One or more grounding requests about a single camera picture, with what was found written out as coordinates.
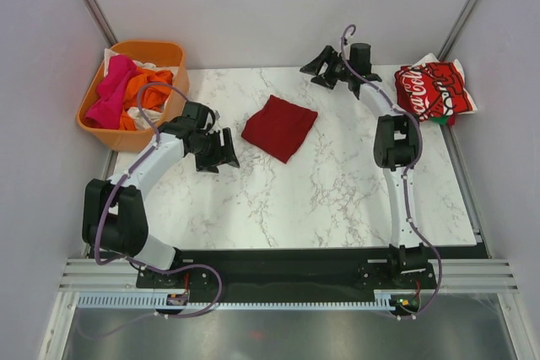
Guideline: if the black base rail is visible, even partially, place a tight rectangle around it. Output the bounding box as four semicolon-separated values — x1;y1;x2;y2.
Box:
136;244;489;303

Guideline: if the dark red t shirt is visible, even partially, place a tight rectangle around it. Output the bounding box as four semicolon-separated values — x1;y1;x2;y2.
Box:
241;95;318;164

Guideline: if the white t shirt in basket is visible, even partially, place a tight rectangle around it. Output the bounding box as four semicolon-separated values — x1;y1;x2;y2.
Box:
104;48;182;130

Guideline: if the white slotted cable duct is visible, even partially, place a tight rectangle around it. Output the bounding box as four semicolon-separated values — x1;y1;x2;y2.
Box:
77;292;419;311

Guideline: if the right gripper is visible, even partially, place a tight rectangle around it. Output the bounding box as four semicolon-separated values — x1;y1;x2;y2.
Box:
299;46;352;90

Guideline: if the red coca cola t shirt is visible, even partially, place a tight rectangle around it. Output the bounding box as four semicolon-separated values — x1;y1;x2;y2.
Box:
394;61;473;122

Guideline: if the pink t shirt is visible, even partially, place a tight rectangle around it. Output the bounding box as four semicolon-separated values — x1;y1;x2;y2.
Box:
85;55;138;130

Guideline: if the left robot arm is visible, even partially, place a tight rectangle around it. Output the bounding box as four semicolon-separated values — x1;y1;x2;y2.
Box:
82;101;240;287

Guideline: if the orange t shirt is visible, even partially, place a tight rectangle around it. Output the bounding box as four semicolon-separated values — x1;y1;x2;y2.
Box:
119;69;175;132

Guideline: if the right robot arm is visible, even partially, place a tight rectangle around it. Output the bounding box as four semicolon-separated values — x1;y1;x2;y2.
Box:
300;43;437;288

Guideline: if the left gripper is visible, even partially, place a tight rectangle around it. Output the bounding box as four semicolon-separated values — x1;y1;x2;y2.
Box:
190;128;239;175

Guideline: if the aluminium frame profile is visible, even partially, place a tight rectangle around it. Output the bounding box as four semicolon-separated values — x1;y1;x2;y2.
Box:
59;259;518;293

